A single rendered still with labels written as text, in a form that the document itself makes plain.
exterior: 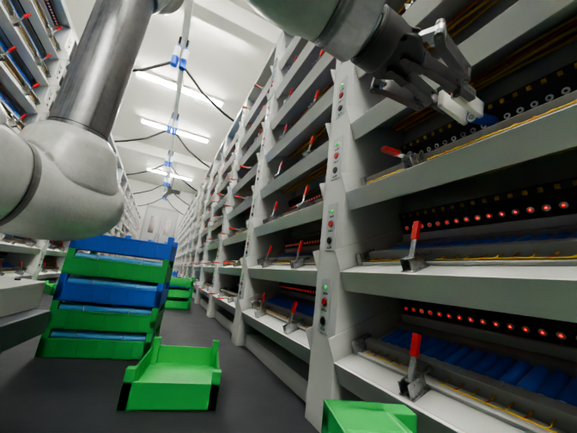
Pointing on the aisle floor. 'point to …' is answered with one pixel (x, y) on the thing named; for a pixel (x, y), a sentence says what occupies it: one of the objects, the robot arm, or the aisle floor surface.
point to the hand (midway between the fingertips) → (460, 104)
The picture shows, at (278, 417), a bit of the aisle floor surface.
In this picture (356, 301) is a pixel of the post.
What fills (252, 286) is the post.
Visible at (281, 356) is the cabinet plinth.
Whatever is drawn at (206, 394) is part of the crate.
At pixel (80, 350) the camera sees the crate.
